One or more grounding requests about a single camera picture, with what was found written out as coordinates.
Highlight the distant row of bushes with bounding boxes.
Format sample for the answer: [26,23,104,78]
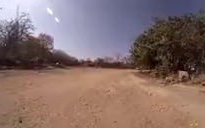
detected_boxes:
[51,49,136,70]

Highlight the sandy dirt track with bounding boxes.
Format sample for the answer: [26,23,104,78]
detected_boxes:
[0,66,205,128]

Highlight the large green leafy trees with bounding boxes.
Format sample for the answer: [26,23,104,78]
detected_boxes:
[129,8,205,76]

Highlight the pale rock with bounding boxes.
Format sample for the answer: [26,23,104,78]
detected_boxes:
[177,70,190,81]

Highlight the bare dry trees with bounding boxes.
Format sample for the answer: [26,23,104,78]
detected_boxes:
[0,0,56,69]

